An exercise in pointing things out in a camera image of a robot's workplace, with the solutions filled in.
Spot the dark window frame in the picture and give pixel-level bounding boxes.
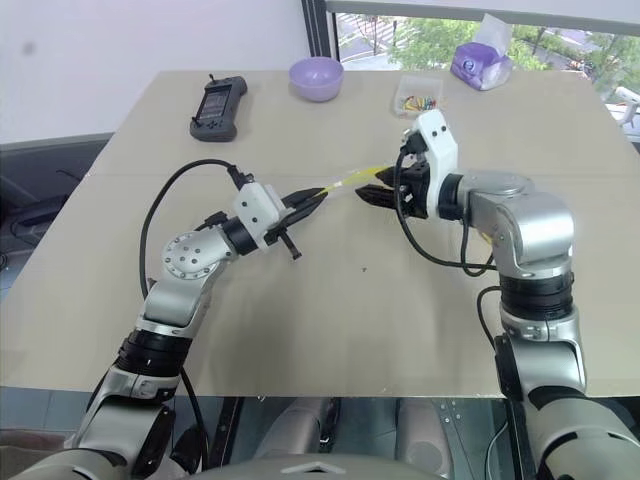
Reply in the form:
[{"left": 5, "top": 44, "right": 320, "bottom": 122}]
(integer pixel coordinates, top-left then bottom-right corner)
[{"left": 299, "top": 0, "right": 342, "bottom": 59}]

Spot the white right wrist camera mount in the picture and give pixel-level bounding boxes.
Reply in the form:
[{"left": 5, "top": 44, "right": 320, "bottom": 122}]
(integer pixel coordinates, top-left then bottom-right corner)
[{"left": 408, "top": 110, "right": 460, "bottom": 219}]

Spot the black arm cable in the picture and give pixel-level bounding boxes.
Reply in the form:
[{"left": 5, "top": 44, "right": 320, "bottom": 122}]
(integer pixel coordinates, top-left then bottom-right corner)
[
  {"left": 393, "top": 148, "right": 501, "bottom": 279},
  {"left": 139, "top": 158, "right": 254, "bottom": 301}
]

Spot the clear box of coloured pieces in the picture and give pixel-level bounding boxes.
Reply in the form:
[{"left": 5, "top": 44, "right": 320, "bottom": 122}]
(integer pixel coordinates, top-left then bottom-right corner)
[{"left": 390, "top": 75, "right": 445, "bottom": 120}]

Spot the purple tissue pack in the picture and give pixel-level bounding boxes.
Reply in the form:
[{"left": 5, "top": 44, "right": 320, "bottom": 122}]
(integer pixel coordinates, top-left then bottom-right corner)
[{"left": 450, "top": 13, "right": 515, "bottom": 92}]

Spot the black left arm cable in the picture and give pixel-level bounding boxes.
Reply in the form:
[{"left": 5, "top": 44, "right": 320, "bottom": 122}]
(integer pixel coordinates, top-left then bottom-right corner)
[{"left": 139, "top": 158, "right": 254, "bottom": 301}]

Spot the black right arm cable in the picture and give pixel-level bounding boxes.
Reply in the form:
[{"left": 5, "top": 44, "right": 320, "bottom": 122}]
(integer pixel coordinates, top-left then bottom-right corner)
[{"left": 393, "top": 148, "right": 501, "bottom": 279}]

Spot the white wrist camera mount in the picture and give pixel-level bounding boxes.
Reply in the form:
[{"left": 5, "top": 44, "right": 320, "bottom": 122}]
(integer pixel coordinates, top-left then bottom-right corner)
[
  {"left": 408, "top": 110, "right": 460, "bottom": 219},
  {"left": 233, "top": 181, "right": 282, "bottom": 251}
]

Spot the purple bowl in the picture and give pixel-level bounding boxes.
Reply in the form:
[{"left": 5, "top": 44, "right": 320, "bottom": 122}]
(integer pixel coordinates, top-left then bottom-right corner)
[{"left": 288, "top": 56, "right": 345, "bottom": 103}]

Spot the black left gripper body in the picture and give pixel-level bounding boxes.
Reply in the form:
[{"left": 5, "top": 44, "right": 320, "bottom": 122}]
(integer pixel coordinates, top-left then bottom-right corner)
[{"left": 261, "top": 196, "right": 304, "bottom": 262}]

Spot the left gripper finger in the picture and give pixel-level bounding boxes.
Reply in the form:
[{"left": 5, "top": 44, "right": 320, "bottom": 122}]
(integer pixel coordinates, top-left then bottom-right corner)
[
  {"left": 288, "top": 195, "right": 331, "bottom": 227},
  {"left": 284, "top": 187, "right": 328, "bottom": 208}
]

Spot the grey robot torso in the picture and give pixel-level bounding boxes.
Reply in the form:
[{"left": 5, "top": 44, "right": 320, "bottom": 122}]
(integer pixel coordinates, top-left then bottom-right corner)
[{"left": 0, "top": 439, "right": 531, "bottom": 480}]

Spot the black handheld controller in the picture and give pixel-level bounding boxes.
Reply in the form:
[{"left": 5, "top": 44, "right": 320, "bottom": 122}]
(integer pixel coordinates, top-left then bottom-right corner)
[{"left": 188, "top": 73, "right": 250, "bottom": 143}]

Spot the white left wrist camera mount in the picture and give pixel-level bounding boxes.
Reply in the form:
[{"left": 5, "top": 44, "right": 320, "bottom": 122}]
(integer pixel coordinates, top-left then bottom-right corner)
[{"left": 233, "top": 181, "right": 282, "bottom": 251}]

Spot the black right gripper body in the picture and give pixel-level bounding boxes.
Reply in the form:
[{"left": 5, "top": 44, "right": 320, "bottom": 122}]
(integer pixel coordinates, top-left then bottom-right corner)
[{"left": 396, "top": 128, "right": 431, "bottom": 219}]

